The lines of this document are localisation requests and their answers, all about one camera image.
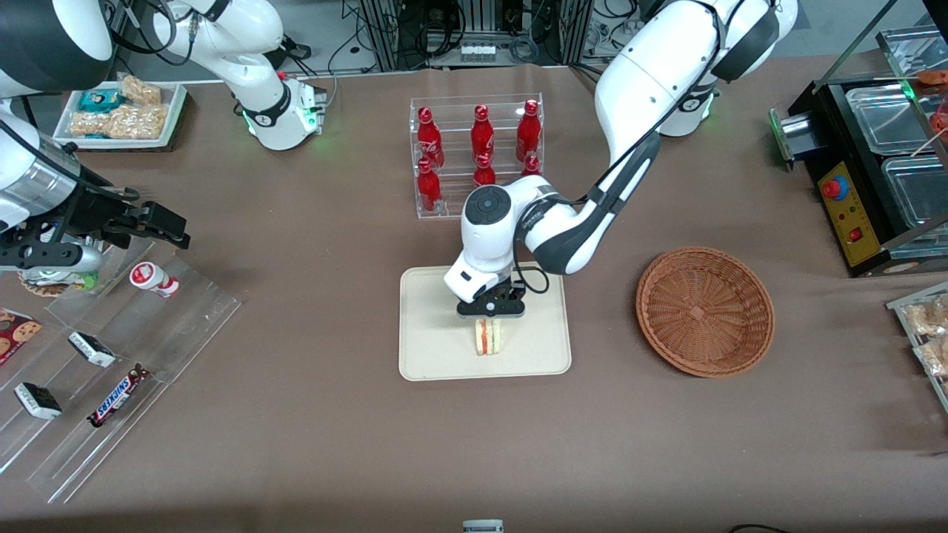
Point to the small wicker coaster basket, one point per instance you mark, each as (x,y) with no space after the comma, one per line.
(52,283)

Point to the black food warmer machine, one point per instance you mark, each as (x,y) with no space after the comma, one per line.
(815,148)

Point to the white power strip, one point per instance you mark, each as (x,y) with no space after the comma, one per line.
(478,53)

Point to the triangle sandwich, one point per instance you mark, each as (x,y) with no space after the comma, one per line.
(489,337)

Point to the aluminium equipment rack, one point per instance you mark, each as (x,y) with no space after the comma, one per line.
(385,33)

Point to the black white snack bar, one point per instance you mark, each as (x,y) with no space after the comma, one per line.
(92,349)
(38,400)

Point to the white red yogurt bottle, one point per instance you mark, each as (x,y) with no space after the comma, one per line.
(152,278)

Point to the large nut snack bag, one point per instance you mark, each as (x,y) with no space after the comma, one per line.
(126,122)

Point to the brown snickers bar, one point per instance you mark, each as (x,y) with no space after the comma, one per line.
(117,396)

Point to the red cola bottle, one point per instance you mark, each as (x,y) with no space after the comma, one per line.
(429,189)
(428,137)
(482,133)
(530,167)
(484,174)
(528,129)

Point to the steel food pan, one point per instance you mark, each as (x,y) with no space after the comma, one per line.
(885,118)
(922,192)

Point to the clear acrylic stepped display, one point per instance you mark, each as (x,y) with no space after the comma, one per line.
(148,348)

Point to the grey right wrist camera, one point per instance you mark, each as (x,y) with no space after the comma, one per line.
(74,258)

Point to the grey tray with snacks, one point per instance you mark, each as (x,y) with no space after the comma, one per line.
(900,311)

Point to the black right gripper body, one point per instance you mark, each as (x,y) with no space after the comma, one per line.
(90,209)

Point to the clear bag of snacks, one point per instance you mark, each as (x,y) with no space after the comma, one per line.
(929,317)
(935,355)

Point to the red emergency button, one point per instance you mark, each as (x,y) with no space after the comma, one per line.
(833,189)

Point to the clear acrylic bottle rack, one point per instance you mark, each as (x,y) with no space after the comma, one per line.
(455,207)

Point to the small nut snack bag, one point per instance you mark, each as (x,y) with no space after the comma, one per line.
(141,90)

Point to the red sausage on skewer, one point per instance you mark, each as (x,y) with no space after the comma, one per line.
(939,118)

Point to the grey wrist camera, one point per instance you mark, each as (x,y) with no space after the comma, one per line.
(470,281)
(74,258)

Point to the teal snack packet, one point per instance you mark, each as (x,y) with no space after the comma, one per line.
(98,100)

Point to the red cookie pack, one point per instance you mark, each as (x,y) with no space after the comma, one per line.
(15,337)

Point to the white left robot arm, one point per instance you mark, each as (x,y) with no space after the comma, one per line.
(666,74)

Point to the brown wicker basket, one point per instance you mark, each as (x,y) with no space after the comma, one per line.
(703,311)

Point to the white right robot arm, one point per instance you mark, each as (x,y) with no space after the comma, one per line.
(252,29)

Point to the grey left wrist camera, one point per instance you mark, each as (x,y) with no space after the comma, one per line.
(470,281)

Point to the white snack tray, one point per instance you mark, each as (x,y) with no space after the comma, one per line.
(167,122)

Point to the beige plastic tray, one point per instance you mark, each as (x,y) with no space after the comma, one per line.
(437,348)

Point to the grey white device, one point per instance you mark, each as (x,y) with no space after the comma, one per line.
(483,526)

